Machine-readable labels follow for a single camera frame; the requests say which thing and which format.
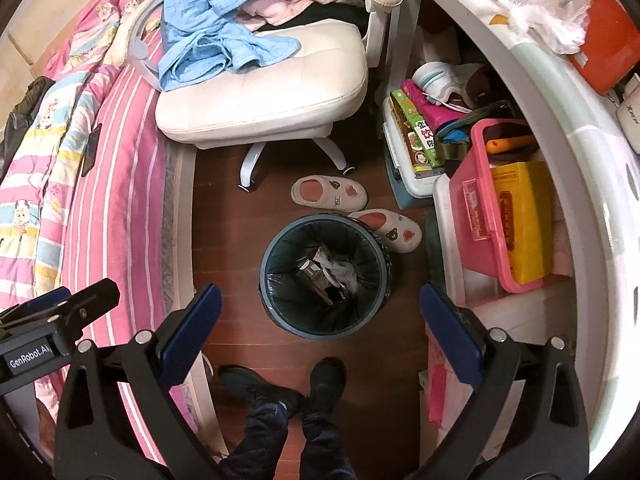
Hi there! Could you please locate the yellow box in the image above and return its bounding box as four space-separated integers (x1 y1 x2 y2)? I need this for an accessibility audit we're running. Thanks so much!
489 161 555 286

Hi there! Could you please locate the dark blue trash bin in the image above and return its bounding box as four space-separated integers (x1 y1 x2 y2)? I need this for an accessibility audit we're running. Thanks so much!
258 213 394 341

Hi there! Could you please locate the pink cloth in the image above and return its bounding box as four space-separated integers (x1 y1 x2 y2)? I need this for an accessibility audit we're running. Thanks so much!
235 0 332 27

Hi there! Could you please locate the person's left leg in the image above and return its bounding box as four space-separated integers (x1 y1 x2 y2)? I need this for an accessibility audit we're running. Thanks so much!
217 402 291 480

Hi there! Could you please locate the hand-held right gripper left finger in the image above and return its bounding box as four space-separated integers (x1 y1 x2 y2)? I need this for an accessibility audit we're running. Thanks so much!
54 283 223 480

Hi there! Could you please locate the orange tool handle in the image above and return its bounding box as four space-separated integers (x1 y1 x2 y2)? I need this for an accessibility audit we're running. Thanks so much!
485 134 537 156

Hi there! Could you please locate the light blue jacket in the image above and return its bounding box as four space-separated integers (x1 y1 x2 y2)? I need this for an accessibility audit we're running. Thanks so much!
158 0 363 94

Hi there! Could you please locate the pink plastic bin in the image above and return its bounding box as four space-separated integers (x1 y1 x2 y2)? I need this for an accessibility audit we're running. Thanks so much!
448 118 557 295

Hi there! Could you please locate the pink striped cartoon quilt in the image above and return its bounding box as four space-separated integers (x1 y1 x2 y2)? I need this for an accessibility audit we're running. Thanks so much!
0 0 156 311

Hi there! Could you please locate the white lidded container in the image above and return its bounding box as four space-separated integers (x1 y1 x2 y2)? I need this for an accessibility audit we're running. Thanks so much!
382 97 443 211

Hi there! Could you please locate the desk with pale cloth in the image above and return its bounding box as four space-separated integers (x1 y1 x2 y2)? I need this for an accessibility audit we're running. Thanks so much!
400 0 640 413

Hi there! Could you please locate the person's leg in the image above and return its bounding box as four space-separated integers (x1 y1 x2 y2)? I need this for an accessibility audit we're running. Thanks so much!
300 410 353 480
217 402 291 480

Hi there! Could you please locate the person's right leg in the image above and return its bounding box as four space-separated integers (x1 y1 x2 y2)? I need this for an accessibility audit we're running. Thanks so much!
300 410 353 480

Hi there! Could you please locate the green book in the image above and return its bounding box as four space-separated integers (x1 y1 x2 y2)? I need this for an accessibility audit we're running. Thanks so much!
389 89 445 172

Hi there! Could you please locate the crumpled white plastic bag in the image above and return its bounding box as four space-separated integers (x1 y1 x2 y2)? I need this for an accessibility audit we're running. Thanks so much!
500 0 594 57

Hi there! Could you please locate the black shoe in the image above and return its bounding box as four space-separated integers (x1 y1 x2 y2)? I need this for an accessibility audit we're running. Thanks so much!
219 365 303 413
300 357 347 423

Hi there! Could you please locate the bed with pink striped sheet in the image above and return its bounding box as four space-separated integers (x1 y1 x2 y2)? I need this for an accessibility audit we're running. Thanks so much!
0 25 221 466

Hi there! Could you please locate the dark padded jacket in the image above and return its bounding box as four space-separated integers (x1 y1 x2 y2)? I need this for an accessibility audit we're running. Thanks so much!
0 76 57 163

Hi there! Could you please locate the white sneaker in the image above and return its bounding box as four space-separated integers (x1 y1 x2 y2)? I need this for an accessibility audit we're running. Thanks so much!
410 61 482 107

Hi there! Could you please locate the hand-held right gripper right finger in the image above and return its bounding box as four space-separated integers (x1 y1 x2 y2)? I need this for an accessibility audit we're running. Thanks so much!
414 283 589 480

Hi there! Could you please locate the white bear slipper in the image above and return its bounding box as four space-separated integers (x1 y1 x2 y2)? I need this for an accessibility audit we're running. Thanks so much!
348 208 424 255
290 175 369 213

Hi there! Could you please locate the black smartphone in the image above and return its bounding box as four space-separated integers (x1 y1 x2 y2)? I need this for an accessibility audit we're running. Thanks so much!
81 123 104 177

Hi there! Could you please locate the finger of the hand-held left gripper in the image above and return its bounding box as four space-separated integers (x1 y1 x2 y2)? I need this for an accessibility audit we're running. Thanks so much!
0 279 122 334

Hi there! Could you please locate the white storage box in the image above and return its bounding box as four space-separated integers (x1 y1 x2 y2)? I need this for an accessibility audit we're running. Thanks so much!
425 175 578 461

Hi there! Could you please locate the white padded office chair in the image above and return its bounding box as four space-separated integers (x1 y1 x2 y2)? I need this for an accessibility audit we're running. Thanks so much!
107 0 407 194

